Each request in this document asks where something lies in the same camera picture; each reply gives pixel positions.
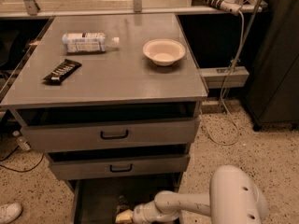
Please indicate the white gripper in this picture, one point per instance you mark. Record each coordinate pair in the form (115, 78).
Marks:
(140, 213)

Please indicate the clear plastic water bottle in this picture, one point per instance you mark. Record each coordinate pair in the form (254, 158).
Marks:
(122, 204)

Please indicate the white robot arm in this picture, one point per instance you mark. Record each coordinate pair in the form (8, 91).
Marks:
(233, 198)

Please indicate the bottom grey drawer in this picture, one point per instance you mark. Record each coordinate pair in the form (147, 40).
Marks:
(97, 201)

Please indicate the grey drawer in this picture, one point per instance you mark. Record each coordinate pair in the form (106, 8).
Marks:
(115, 162)
(77, 128)
(97, 201)

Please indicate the middle grey drawer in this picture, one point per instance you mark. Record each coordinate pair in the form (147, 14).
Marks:
(115, 162)

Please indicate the grey drawer cabinet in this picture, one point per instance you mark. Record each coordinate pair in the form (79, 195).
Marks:
(123, 76)

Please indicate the top grey drawer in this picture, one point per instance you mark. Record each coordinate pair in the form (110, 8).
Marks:
(77, 128)

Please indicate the white labelled bottle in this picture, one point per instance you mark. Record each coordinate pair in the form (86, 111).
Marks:
(89, 42)

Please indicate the white sneaker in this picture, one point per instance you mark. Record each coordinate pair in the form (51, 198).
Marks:
(9, 212)

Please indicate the black snack bar wrapper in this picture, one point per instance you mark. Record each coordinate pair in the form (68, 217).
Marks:
(61, 72)

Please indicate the grey power strip box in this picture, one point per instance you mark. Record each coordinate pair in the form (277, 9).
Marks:
(221, 77)

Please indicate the dark cabinet at right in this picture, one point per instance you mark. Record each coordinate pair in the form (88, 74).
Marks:
(272, 95)

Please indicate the white handheld device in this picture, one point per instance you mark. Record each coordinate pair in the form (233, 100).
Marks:
(230, 6)

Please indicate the grey workbench shelf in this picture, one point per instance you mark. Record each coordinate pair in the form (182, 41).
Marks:
(93, 3)

